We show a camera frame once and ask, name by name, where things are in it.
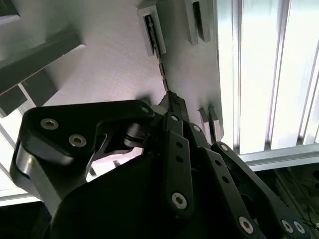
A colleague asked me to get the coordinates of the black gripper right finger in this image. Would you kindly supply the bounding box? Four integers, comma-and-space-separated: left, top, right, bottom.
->
175, 93, 313, 239

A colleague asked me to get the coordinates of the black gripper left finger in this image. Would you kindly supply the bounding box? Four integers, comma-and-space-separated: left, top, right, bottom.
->
9, 91, 196, 222

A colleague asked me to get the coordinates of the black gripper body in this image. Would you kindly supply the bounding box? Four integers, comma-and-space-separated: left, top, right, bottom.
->
47, 154, 242, 239

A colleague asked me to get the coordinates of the blue RAM stick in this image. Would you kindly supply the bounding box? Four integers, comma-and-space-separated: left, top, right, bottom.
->
146, 14, 172, 93

